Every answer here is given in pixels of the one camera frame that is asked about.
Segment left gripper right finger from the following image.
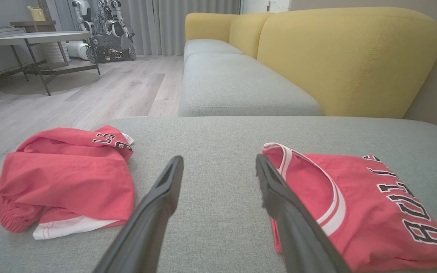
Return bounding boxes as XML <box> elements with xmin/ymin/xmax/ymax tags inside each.
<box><xmin>256</xmin><ymin>154</ymin><xmax>354</xmax><ymax>273</ymax></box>

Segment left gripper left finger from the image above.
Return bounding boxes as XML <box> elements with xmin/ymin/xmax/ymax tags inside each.
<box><xmin>93</xmin><ymin>155</ymin><xmax>185</xmax><ymax>273</ymax></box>

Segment red basketball jersey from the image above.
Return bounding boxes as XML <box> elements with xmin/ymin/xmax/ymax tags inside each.
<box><xmin>262</xmin><ymin>142</ymin><xmax>437</xmax><ymax>273</ymax></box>

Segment red basketball shorts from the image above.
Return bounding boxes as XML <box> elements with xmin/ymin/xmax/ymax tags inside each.
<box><xmin>0</xmin><ymin>125</ymin><xmax>136</xmax><ymax>240</ymax></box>

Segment large grey sofa seat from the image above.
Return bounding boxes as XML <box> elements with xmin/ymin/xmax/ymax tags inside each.
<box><xmin>0</xmin><ymin>116</ymin><xmax>437</xmax><ymax>273</ymax></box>

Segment grey sofa seat cushion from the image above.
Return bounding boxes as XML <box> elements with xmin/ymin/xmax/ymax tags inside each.
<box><xmin>183</xmin><ymin>39</ymin><xmax>244</xmax><ymax>65</ymax></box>
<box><xmin>178</xmin><ymin>52</ymin><xmax>323</xmax><ymax>117</ymax></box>

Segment yellow sofa back cushion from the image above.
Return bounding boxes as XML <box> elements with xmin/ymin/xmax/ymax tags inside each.
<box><xmin>257</xmin><ymin>7</ymin><xmax>437</xmax><ymax>119</ymax></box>
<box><xmin>229</xmin><ymin>12</ymin><xmax>276</xmax><ymax>60</ymax></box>
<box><xmin>185</xmin><ymin>13</ymin><xmax>242</xmax><ymax>43</ymax></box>

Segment white rounded floor appliance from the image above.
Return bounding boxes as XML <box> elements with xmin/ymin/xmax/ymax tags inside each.
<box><xmin>66</xmin><ymin>41</ymin><xmax>91</xmax><ymax>61</ymax></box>

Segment wheeled background robot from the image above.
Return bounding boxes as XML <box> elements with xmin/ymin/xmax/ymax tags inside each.
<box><xmin>71</xmin><ymin>0</ymin><xmax>137</xmax><ymax>64</ymax></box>

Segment white ribbed cylinder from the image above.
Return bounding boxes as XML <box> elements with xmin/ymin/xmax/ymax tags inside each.
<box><xmin>42</xmin><ymin>41</ymin><xmax>71</xmax><ymax>64</ymax></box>

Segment grey curtain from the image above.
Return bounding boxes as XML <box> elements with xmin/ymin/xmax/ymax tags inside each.
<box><xmin>116</xmin><ymin>0</ymin><xmax>242</xmax><ymax>56</ymax></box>

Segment round grey metal-legged table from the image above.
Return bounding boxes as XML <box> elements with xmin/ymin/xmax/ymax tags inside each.
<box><xmin>0</xmin><ymin>31</ymin><xmax>102</xmax><ymax>96</ymax></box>

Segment yellow watering can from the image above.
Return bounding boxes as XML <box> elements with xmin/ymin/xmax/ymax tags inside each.
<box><xmin>27</xmin><ymin>5</ymin><xmax>47</xmax><ymax>22</ymax></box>

